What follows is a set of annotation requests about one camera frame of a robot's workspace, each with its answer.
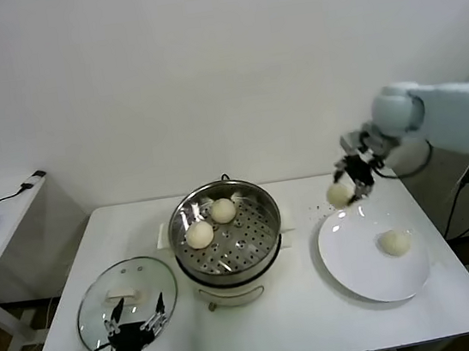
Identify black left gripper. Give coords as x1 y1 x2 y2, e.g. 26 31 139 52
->
100 291 173 351

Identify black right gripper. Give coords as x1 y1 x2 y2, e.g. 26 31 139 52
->
329 151 380 209

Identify white steamed baozi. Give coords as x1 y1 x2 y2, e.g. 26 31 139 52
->
376 227 413 260
207 197 239 226
325 181 357 211
183 220 217 251

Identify stainless steel steamer basket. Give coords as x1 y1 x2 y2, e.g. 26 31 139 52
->
151 171 303 292

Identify glass pot lid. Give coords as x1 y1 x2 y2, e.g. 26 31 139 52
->
69 252 185 351

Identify scattered dark crumbs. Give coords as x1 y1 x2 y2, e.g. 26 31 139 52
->
307 201 343 221

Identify white round plate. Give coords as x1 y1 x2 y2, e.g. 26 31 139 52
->
313 198 435 312

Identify white electric cooker base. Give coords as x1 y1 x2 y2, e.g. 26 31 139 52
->
173 229 300 318

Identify white side table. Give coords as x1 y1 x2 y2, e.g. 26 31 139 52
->
0 169 71 351

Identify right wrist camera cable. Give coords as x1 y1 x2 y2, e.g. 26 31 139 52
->
369 138 437 184

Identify black cable with connector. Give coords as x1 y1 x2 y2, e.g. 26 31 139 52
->
0 169 51 213

